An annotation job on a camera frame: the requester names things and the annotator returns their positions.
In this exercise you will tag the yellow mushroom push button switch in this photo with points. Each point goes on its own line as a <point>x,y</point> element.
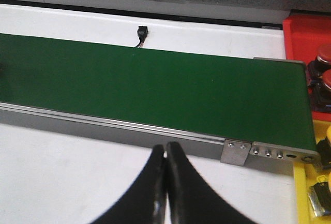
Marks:
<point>322,136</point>

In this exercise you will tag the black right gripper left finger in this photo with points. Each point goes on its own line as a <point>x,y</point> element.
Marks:
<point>145,200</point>

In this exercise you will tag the red mushroom push button switch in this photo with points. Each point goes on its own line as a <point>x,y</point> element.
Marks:
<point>321,63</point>

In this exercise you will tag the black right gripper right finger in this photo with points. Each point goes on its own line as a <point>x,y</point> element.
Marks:
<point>192,200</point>

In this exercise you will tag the aluminium conveyor side rail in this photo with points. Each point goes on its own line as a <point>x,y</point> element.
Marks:
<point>196,144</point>

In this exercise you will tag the yellow plastic tray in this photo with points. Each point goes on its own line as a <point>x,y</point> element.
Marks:
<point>305,176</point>

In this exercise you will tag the green conveyor belt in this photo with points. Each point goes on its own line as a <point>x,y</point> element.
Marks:
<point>252,99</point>

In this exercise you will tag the small black sensor block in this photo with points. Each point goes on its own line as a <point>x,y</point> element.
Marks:
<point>142,32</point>

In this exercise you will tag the steel conveyor end bracket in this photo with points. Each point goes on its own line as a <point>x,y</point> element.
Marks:
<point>235,152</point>

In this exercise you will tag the red plastic tray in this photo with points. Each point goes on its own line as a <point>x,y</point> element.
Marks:
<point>303,34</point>

